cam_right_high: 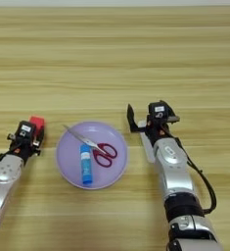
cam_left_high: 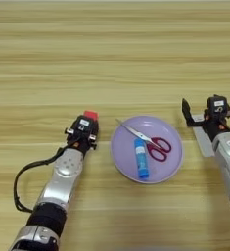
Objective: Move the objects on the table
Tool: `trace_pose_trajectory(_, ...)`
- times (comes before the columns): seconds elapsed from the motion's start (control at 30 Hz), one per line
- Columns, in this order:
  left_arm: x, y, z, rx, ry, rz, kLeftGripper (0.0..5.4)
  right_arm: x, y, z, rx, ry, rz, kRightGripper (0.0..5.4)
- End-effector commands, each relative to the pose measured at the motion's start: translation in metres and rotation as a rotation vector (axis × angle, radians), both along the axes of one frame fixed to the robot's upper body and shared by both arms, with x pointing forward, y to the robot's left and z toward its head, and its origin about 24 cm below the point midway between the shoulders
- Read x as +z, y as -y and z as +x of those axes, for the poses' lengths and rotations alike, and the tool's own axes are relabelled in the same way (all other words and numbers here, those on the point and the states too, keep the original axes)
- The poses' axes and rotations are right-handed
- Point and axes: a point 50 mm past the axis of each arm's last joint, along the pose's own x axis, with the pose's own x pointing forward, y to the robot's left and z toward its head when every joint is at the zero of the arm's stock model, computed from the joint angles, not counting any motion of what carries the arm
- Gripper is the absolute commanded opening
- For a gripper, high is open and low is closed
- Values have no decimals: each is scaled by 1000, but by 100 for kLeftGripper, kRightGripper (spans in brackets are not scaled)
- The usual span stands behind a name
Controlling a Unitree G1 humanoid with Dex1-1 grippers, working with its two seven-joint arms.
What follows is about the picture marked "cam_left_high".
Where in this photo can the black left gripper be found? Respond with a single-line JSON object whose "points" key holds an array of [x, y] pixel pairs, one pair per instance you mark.
{"points": [[83, 140]]}

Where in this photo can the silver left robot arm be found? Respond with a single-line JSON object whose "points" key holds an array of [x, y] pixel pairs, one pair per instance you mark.
{"points": [[62, 179]]}

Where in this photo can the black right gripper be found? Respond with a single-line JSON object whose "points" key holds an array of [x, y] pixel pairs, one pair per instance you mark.
{"points": [[217, 125]]}

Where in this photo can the round purple plate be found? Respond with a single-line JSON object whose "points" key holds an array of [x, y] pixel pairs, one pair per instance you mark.
{"points": [[123, 153]]}

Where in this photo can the white rectangular box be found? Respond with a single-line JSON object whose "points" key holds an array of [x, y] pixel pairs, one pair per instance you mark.
{"points": [[203, 140]]}

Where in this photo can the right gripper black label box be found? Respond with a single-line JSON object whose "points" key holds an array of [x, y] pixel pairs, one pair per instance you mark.
{"points": [[217, 104]]}

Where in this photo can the blue glue stick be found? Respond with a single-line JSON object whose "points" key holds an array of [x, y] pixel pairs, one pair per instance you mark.
{"points": [[141, 160]]}

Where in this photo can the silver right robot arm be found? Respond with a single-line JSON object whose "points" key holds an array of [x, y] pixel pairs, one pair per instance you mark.
{"points": [[229, 163]]}

